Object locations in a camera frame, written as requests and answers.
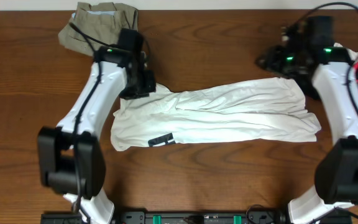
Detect white t-shirt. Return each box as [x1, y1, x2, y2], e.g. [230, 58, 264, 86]
[111, 78, 321, 151]

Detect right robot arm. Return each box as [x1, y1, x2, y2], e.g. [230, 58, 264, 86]
[256, 45, 358, 223]

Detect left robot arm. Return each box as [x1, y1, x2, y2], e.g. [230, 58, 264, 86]
[37, 47, 155, 223]

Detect white patterned garment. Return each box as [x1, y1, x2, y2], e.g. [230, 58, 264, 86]
[330, 43, 358, 63]

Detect folded khaki shorts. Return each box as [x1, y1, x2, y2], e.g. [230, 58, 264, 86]
[58, 2, 139, 56]

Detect left black cable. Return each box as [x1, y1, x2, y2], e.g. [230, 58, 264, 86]
[68, 22, 121, 224]

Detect black cable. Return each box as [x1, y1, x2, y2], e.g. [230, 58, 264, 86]
[293, 1, 358, 223]
[68, 22, 121, 224]

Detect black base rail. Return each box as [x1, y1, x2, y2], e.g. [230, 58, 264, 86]
[40, 209, 352, 224]

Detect right black cable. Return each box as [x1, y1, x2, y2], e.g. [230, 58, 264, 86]
[293, 1, 358, 223]

